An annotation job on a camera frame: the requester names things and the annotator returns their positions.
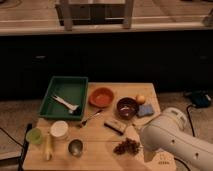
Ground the bunch of grapes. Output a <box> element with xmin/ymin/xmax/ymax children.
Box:
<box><xmin>113</xmin><ymin>138</ymin><xmax>140</xmax><ymax>155</ymax></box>

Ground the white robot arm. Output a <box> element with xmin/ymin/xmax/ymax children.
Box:
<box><xmin>139</xmin><ymin>107</ymin><xmax>213</xmax><ymax>171</ymax></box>

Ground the red bowl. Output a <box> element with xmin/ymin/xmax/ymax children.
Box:
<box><xmin>88</xmin><ymin>87</ymin><xmax>114</xmax><ymax>108</ymax></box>

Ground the dark brown bowl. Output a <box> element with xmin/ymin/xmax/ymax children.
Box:
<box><xmin>116</xmin><ymin>97</ymin><xmax>139</xmax><ymax>120</ymax></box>

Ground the small yellow fruit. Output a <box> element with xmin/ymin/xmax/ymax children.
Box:
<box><xmin>136</xmin><ymin>95</ymin><xmax>146</xmax><ymax>104</ymax></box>

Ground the white plastic fork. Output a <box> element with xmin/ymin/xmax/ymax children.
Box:
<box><xmin>52</xmin><ymin>95</ymin><xmax>79</xmax><ymax>114</ymax></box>

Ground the green plastic tray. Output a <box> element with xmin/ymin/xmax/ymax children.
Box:
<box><xmin>39</xmin><ymin>76</ymin><xmax>88</xmax><ymax>121</ymax></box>

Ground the wooden brush block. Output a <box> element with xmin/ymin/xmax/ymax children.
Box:
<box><xmin>104</xmin><ymin>119</ymin><xmax>127</xmax><ymax>135</ymax></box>

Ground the white round container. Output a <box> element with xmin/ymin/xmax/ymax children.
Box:
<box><xmin>50</xmin><ymin>121</ymin><xmax>69</xmax><ymax>139</ymax></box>

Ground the metal cup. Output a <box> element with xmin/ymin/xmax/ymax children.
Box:
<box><xmin>68</xmin><ymin>139</ymin><xmax>83</xmax><ymax>157</ymax></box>

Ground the wooden stool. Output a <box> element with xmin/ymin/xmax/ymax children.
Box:
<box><xmin>55</xmin><ymin>0</ymin><xmax>134</xmax><ymax>31</ymax></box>

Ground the yellow banana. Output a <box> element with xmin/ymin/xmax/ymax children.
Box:
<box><xmin>44</xmin><ymin>134</ymin><xmax>53</xmax><ymax>161</ymax></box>

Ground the green plastic cup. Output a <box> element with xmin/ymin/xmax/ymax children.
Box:
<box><xmin>26</xmin><ymin>128</ymin><xmax>43</xmax><ymax>145</ymax></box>

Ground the black blue device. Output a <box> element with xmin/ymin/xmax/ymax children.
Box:
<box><xmin>191</xmin><ymin>92</ymin><xmax>212</xmax><ymax>108</ymax></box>

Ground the black cable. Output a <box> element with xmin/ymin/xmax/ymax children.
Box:
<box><xmin>173</xmin><ymin>103</ymin><xmax>201</xmax><ymax>171</ymax></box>

